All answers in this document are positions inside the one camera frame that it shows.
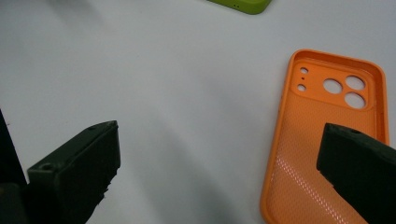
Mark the orange phone case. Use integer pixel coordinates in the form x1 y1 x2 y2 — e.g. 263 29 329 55
260 49 390 224

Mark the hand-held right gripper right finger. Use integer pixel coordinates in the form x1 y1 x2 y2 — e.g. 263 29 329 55
316 122 396 224

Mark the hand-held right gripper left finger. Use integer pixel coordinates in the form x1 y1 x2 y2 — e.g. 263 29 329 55
24 120 121 224

